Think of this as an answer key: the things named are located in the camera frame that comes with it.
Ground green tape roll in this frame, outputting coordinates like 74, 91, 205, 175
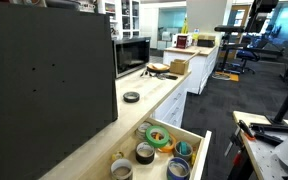
145, 125, 169, 148

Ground black tape roll on counter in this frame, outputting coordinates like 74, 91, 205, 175
123, 92, 140, 103

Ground white drawer cabinet front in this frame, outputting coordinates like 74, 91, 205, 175
151, 80, 188, 127

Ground clear tape roll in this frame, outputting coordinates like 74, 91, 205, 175
135, 122, 151, 140

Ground open wooden drawer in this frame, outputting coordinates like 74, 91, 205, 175
79, 118, 211, 180

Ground orange tape roll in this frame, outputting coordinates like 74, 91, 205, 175
155, 133, 177, 153

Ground black tape roll in drawer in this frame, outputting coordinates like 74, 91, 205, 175
135, 142, 155, 165

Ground grey teal tape roll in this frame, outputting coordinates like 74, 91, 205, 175
173, 141, 193, 162

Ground small yellow tape roll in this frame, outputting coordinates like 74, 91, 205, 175
111, 151, 124, 161

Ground white grey tape roll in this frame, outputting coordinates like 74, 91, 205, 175
110, 158, 133, 180

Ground blue tape roll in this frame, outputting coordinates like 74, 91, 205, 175
167, 157, 190, 180

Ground black utensils on counter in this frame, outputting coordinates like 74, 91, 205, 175
140, 70, 178, 80

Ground wooden plate with food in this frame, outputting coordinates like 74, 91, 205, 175
147, 63, 170, 73

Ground black microwave oven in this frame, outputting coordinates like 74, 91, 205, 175
112, 37, 151, 78

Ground red white box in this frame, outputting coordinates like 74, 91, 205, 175
176, 34, 192, 49

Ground black box on island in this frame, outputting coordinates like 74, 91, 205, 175
197, 35, 215, 47

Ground large black panel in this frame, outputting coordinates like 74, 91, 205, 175
0, 3, 118, 180

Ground blue office chair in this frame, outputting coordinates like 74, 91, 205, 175
236, 50, 260, 74

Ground black clamp tool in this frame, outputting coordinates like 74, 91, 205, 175
238, 120, 282, 147

